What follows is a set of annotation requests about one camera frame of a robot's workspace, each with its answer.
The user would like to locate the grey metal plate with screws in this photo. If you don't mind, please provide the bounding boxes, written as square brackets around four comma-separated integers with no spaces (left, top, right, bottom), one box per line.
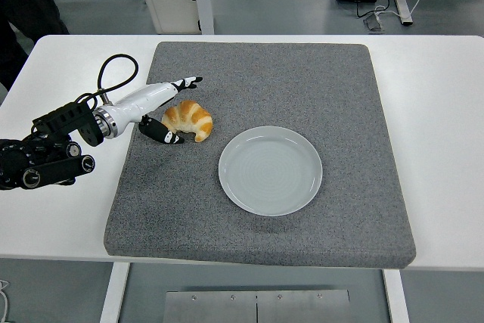
[163,289,352,323]

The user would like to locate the pale grey round plate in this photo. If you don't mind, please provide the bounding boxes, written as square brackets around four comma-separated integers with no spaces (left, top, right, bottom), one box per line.
[218,125,324,217]

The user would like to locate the white table leg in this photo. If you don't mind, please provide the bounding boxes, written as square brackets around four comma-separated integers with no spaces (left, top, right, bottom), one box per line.
[381,268,411,323]
[99,262,131,323]

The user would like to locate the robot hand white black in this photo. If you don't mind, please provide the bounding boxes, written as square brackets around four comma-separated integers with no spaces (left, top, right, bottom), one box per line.
[112,76,203,145]

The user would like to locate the thin white cable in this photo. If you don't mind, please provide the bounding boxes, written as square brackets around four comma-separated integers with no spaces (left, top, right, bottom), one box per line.
[0,279,11,323]

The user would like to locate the clear plastic holder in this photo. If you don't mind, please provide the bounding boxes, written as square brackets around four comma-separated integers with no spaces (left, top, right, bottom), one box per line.
[362,12,386,33]

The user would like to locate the grey speckled mat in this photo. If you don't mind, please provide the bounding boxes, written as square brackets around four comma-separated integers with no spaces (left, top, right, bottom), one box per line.
[103,41,417,268]

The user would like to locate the golden croissant bread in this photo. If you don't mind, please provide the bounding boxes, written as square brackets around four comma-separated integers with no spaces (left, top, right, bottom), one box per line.
[161,99,214,144]

